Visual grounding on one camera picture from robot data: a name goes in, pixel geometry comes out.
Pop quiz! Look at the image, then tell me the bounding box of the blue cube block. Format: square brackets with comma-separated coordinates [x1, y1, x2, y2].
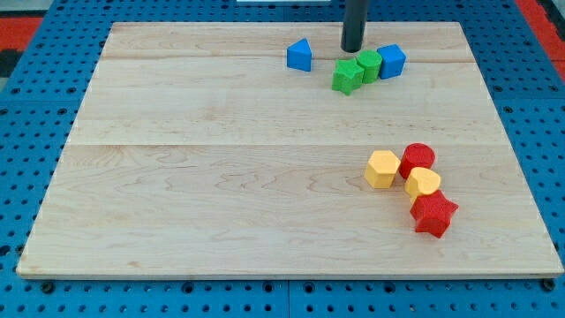
[377, 44, 406, 80]

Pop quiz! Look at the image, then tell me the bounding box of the blue triangular block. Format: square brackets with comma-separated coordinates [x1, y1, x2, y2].
[286, 38, 313, 72]

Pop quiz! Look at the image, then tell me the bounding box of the red star block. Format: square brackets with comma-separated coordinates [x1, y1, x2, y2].
[411, 190, 459, 239]

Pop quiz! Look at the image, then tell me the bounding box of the yellow hexagon block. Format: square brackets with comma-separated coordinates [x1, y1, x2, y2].
[364, 150, 401, 189]

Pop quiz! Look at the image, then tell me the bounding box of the green cylinder block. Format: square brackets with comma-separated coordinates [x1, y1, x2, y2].
[357, 50, 382, 84]

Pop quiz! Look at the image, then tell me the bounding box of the green star block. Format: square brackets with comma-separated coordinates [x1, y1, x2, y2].
[331, 58, 365, 95]

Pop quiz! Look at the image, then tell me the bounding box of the yellow heart block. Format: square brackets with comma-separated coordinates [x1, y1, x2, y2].
[404, 167, 441, 198]

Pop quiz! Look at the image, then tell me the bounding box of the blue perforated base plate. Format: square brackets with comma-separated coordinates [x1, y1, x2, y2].
[1, 0, 564, 317]

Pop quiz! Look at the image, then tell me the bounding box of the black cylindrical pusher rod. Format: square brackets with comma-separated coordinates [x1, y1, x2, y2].
[341, 0, 370, 53]

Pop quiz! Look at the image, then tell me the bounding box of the wooden board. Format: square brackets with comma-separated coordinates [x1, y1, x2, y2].
[17, 22, 563, 280]

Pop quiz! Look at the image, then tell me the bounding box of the red cylinder block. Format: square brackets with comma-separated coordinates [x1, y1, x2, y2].
[398, 143, 436, 179]

